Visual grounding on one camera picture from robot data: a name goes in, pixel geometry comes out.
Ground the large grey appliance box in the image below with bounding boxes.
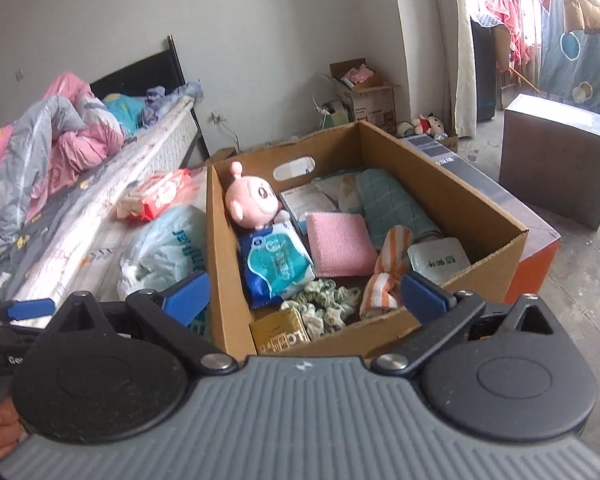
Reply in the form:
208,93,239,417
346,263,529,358
401,134,562,304

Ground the green patterned scrunchie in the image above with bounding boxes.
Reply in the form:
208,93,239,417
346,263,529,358
280,278,362,341

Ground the brown cardboard box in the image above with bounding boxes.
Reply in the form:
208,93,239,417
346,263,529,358
207,122,528,360

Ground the pink wet wipes pack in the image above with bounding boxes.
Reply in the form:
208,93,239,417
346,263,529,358
116,169,192,222

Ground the small plush doll on floor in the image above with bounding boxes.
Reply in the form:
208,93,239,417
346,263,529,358
412,114,448,141

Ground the grey cardboard box on floor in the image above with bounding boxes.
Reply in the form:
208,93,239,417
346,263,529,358
498,93,600,230

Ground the pink round plush toy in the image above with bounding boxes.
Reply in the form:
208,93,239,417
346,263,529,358
224,162,290,231

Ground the blue tissue package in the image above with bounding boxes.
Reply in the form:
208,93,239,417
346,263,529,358
238,221,316,309

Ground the dark floral bed sheet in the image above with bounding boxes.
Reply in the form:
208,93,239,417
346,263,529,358
0,166,100,299

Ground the wall power socket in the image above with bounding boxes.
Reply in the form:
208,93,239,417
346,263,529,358
210,110,227,124

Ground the blue hanging blanket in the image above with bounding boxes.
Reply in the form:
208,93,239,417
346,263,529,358
539,0,600,114

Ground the gold tissue pack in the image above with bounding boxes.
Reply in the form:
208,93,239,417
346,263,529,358
249,308,311,354

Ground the white mattress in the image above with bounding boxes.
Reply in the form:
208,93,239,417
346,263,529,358
6,96,199,301

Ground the orange striped towel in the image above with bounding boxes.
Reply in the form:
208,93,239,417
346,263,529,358
358,226,411,320

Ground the black headboard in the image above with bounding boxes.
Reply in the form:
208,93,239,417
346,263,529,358
91,35,204,144

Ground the person left hand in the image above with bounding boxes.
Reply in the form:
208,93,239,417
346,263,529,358
0,396,27,460

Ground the pink grey duvet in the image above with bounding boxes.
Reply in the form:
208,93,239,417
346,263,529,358
0,72,125,258

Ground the pink knitted cloth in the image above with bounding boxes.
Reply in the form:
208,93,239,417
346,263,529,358
306,212,377,278

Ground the blue checked towel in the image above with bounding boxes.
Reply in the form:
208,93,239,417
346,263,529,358
355,168,443,248

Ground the small white bottle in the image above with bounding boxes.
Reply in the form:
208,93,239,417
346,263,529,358
407,237,471,285

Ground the green paper bag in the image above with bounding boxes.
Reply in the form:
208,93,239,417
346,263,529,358
317,100,351,129

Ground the white blue paper box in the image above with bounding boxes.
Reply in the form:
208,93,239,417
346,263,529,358
279,183,337,235

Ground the large white plastic bag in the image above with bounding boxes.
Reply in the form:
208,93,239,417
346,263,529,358
115,204,212,336

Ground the open cardboard box by wall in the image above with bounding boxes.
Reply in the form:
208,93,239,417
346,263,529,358
328,58,399,134

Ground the cotton swab bag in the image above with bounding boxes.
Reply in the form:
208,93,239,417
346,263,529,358
312,171,363,214

